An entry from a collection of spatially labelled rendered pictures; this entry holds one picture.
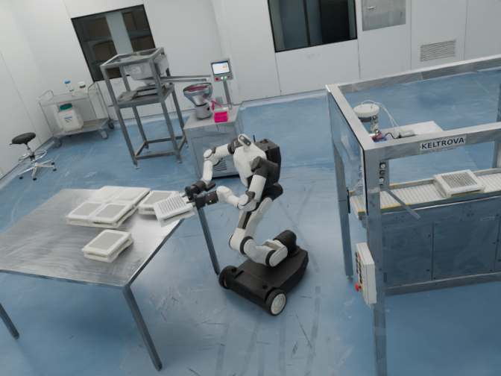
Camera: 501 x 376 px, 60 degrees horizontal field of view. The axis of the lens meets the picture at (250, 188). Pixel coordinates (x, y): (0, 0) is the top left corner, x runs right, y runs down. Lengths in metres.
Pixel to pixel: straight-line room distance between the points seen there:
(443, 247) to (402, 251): 0.28
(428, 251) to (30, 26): 7.45
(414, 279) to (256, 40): 5.29
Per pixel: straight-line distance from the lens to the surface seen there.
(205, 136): 5.22
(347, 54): 7.80
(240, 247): 3.19
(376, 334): 2.65
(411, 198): 3.12
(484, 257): 3.54
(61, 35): 8.60
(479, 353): 3.25
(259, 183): 2.84
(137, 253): 3.04
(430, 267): 3.44
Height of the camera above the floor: 2.45
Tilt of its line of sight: 28 degrees down
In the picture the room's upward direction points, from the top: 12 degrees counter-clockwise
